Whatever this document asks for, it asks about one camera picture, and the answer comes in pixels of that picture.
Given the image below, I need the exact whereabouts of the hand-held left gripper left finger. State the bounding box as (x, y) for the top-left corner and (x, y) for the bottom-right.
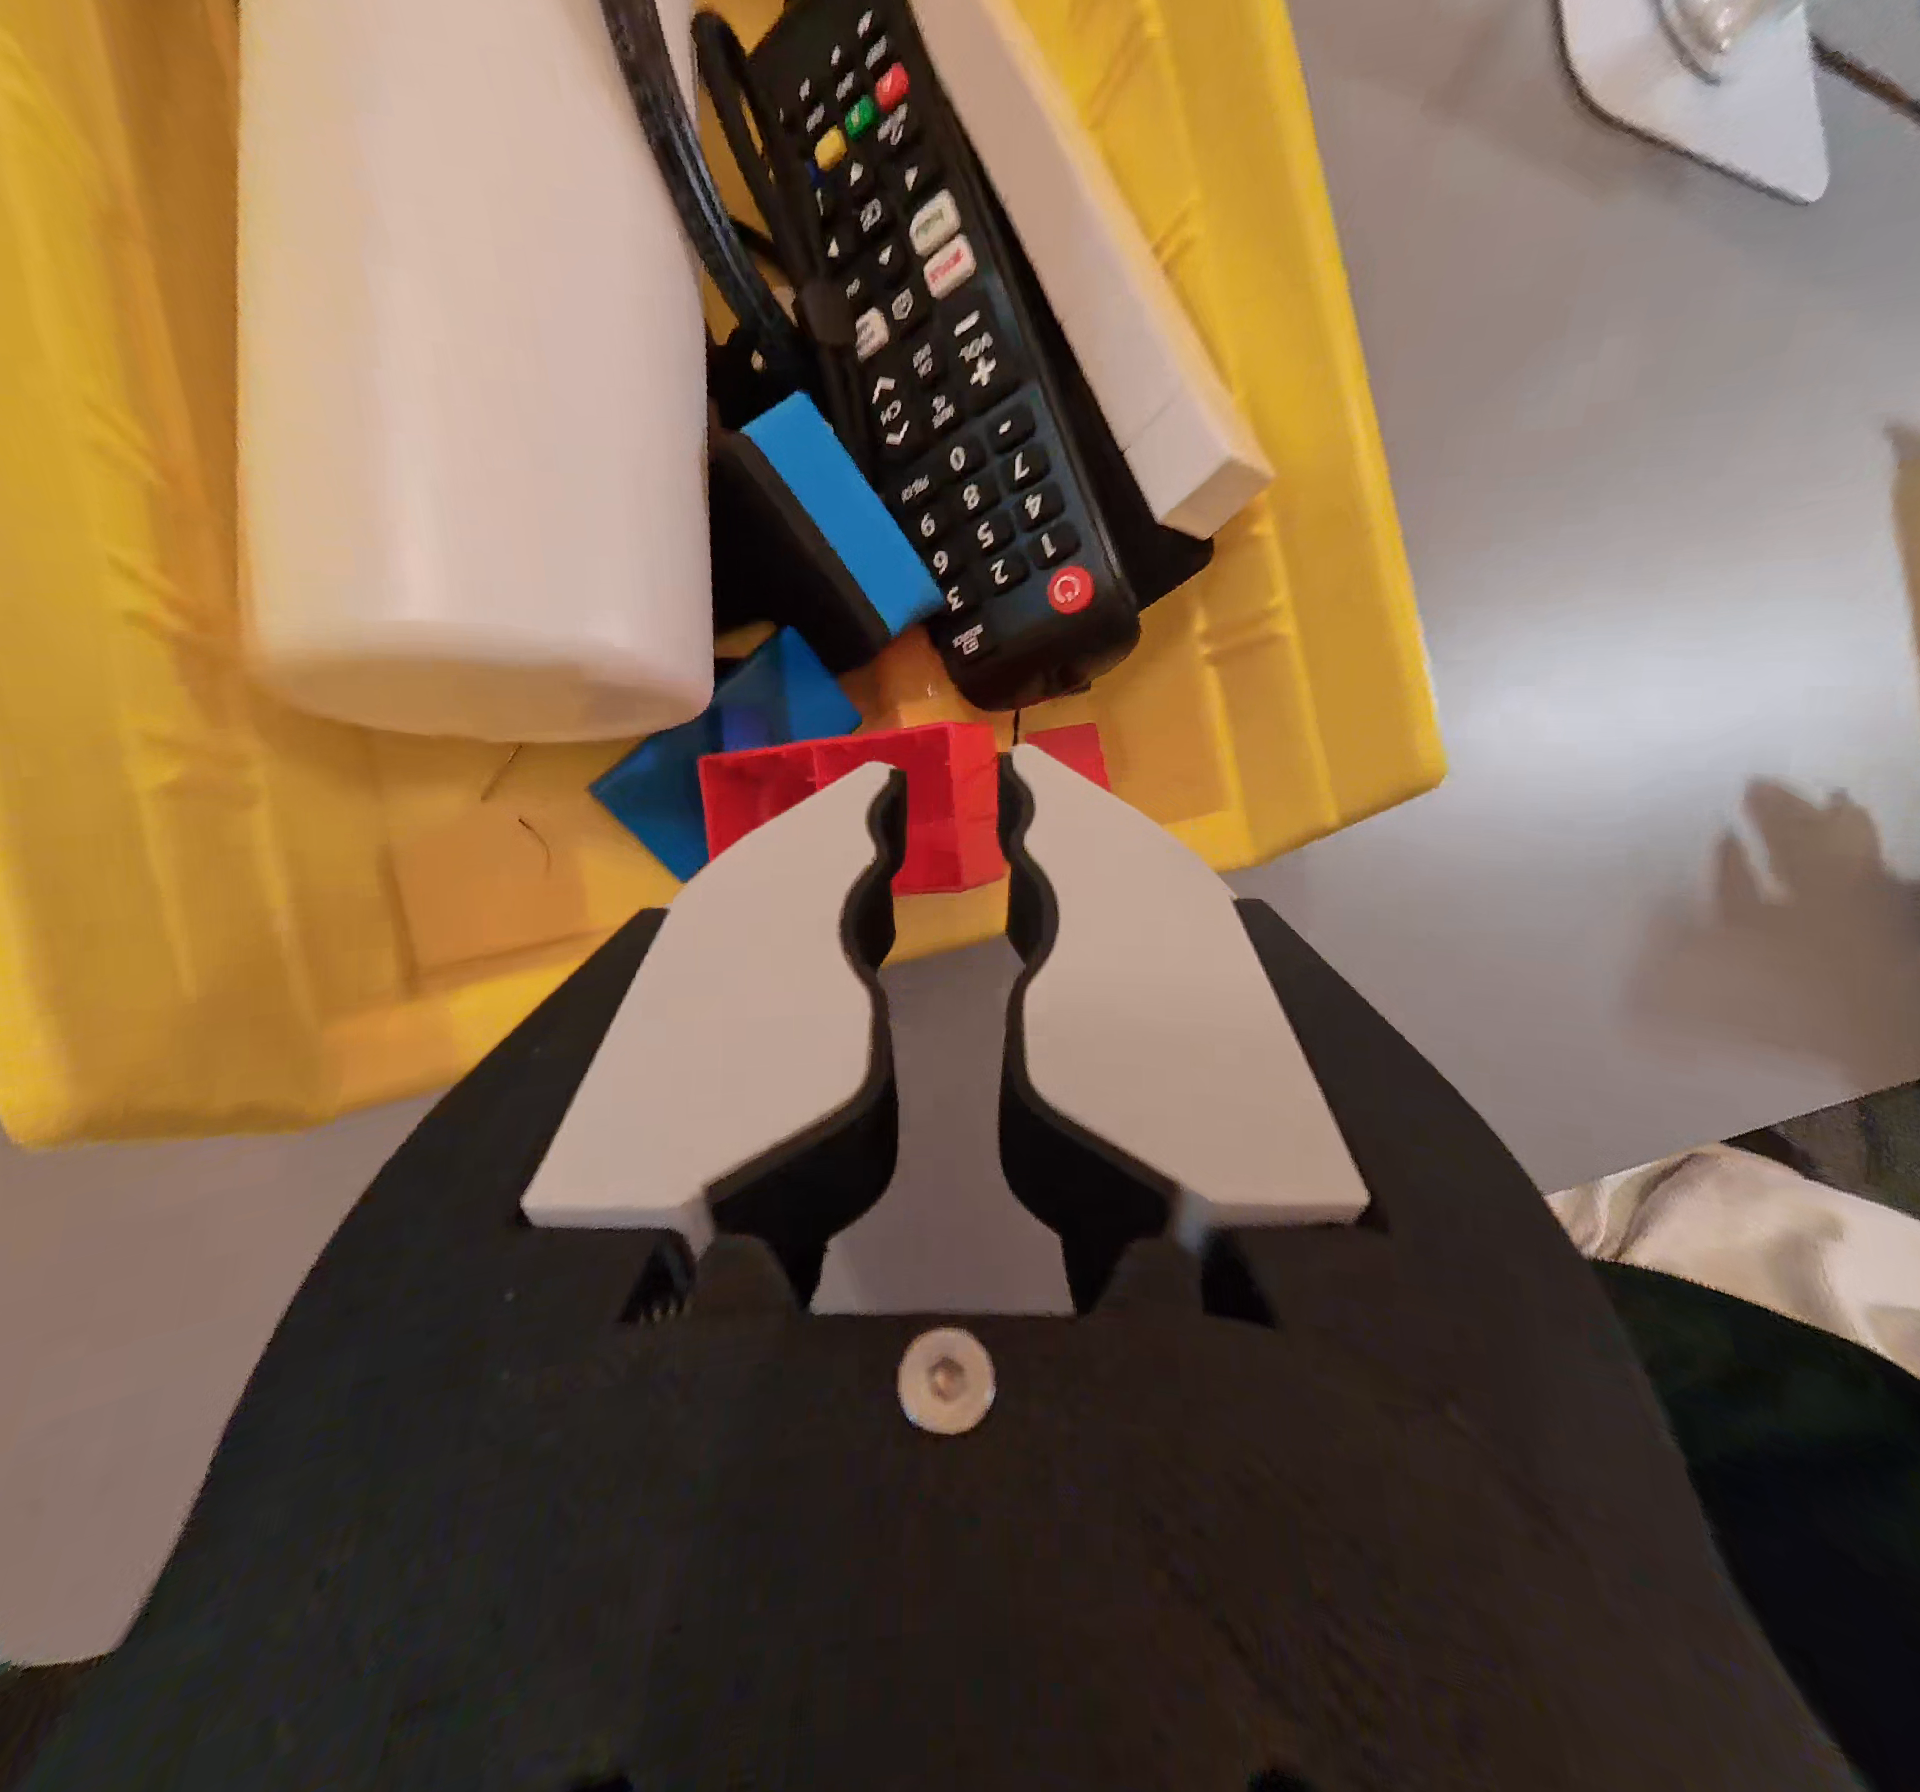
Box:
(520, 762), (908, 1254)

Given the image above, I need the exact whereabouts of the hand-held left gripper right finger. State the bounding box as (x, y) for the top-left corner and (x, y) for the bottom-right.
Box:
(993, 745), (1371, 1261)

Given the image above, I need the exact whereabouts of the red toy brick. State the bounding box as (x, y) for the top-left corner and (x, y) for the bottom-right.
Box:
(699, 723), (1004, 897)

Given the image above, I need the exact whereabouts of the blue and black eraser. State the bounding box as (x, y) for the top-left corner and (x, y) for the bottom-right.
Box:
(713, 392), (947, 669)

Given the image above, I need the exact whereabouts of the yellow plastic bin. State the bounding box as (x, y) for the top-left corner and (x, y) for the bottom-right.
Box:
(0, 0), (1450, 1151)

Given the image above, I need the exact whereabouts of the grey desk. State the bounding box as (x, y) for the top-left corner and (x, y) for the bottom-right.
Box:
(0, 0), (1920, 1667)

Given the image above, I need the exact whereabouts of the blue triangular block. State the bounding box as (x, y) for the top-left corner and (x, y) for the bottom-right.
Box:
(588, 629), (865, 882)

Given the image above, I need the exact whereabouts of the orange block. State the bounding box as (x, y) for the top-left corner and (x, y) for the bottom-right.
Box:
(841, 629), (976, 737)

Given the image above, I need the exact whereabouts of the cream white shirt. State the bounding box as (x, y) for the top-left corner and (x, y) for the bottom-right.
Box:
(1545, 1144), (1920, 1375)

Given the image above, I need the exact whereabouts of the black remote control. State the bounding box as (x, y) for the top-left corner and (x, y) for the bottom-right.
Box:
(742, 0), (1141, 715)

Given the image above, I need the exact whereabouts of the white tumbler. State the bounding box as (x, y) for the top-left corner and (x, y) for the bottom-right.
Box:
(238, 0), (716, 744)

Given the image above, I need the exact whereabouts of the dark green zip jacket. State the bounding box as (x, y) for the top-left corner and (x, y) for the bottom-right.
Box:
(1589, 1260), (1920, 1792)

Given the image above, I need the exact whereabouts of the white long box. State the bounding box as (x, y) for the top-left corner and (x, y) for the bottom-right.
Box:
(877, 0), (1278, 541)

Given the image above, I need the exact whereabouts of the white tilting stand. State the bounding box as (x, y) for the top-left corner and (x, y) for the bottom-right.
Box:
(1537, 0), (1920, 205)

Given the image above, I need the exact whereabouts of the black coiled cable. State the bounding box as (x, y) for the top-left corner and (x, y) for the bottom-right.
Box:
(568, 0), (857, 390)

